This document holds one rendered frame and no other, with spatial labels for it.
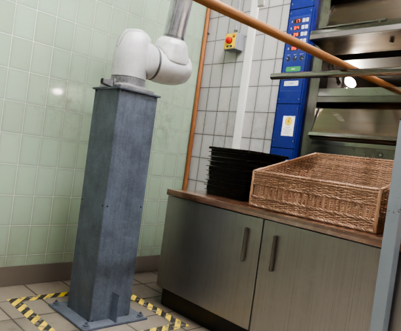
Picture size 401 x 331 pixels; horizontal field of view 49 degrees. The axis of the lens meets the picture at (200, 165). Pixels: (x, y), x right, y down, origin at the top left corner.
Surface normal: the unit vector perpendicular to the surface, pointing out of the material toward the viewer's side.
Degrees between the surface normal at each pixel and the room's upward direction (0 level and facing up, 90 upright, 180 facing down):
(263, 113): 90
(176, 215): 90
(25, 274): 90
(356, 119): 70
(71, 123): 90
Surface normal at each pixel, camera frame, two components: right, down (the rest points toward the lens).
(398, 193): -0.72, -0.08
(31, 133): 0.68, 0.11
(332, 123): -0.63, -0.42
